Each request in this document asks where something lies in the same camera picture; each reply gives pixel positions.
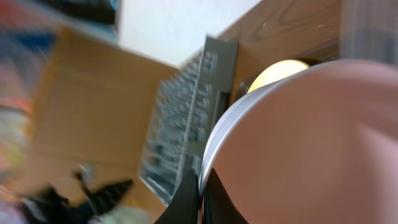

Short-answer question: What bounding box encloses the pink white bowl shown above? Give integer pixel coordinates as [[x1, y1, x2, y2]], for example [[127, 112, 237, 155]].
[[201, 60, 397, 223]]

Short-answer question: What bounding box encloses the dark brown serving tray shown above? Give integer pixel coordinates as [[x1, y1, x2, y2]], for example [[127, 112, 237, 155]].
[[233, 40, 339, 102]]

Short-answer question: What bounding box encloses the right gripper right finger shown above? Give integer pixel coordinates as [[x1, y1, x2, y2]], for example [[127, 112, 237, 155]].
[[203, 169, 248, 224]]

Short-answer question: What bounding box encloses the clear plastic bin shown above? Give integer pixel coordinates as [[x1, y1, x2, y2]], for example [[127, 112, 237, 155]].
[[339, 0, 397, 65]]

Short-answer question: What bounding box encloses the yellow round plate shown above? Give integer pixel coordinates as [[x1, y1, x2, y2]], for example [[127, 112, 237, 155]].
[[247, 59, 310, 93]]

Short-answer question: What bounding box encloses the grey plastic dishwasher rack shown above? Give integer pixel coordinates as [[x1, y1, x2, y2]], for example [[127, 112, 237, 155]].
[[139, 37, 238, 206]]

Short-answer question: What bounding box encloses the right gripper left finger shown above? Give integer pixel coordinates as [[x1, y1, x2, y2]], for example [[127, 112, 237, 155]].
[[154, 169, 199, 224]]

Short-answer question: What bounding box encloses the cardboard box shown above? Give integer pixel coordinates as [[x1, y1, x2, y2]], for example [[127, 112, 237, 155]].
[[12, 30, 175, 219]]

